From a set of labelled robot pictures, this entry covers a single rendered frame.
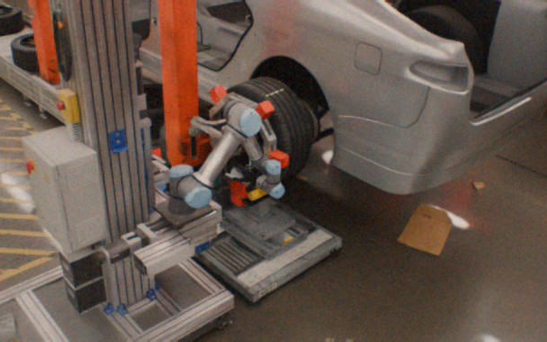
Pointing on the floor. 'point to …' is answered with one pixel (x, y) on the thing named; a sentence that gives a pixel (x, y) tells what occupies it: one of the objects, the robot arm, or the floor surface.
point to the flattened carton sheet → (427, 229)
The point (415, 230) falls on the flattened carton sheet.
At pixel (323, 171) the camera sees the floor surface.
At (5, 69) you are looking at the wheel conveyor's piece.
